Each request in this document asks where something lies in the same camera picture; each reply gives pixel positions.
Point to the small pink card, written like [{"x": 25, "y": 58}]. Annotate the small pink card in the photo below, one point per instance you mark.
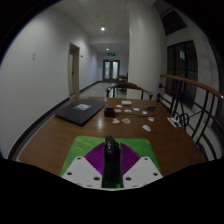
[{"x": 151, "y": 119}]

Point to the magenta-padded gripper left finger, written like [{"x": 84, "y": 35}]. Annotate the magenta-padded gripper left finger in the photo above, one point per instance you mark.
[{"x": 81, "y": 170}]

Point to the wooden chair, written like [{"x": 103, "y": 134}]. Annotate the wooden chair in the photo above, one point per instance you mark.
[{"x": 128, "y": 85}]

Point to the green mouse pad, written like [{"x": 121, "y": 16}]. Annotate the green mouse pad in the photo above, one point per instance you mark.
[{"x": 83, "y": 144}]

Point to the dark closed laptop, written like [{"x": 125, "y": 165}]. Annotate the dark closed laptop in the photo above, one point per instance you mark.
[{"x": 80, "y": 111}]

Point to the large dark window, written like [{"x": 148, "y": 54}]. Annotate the large dark window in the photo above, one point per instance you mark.
[{"x": 181, "y": 73}]

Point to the small white box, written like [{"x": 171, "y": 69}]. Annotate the small white box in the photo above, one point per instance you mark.
[{"x": 126, "y": 102}]

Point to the glass double door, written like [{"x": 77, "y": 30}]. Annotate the glass double door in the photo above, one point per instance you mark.
[{"x": 111, "y": 70}]

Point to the pale side door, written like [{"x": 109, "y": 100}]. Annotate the pale side door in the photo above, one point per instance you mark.
[{"x": 74, "y": 70}]

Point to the white notepad with pen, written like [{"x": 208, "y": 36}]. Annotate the white notepad with pen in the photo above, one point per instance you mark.
[{"x": 174, "y": 122}]

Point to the small pale card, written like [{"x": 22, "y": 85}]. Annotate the small pale card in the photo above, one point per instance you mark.
[
  {"x": 144, "y": 112},
  {"x": 146, "y": 127},
  {"x": 119, "y": 106},
  {"x": 118, "y": 110},
  {"x": 127, "y": 110},
  {"x": 136, "y": 109}
]

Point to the small black box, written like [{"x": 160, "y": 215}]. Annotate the small black box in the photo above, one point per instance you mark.
[{"x": 109, "y": 112}]

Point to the green exit sign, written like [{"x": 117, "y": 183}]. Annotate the green exit sign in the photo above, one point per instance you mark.
[{"x": 111, "y": 54}]

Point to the round ceiling light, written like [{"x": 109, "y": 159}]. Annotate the round ceiling light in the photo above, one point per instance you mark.
[{"x": 102, "y": 28}]

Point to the small dark transom window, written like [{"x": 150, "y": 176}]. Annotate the small dark transom window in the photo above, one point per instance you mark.
[{"x": 174, "y": 22}]

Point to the white wall switch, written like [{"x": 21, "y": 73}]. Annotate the white wall switch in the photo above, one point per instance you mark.
[{"x": 33, "y": 56}]

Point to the wood-topped black metal railing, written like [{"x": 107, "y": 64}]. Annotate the wood-topped black metal railing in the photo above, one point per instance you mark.
[{"x": 190, "y": 83}]

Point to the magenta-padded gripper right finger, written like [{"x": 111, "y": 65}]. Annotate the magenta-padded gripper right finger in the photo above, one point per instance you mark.
[{"x": 143, "y": 170}]

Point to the small tan card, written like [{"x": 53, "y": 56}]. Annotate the small tan card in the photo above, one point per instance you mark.
[
  {"x": 126, "y": 120},
  {"x": 116, "y": 120}
]

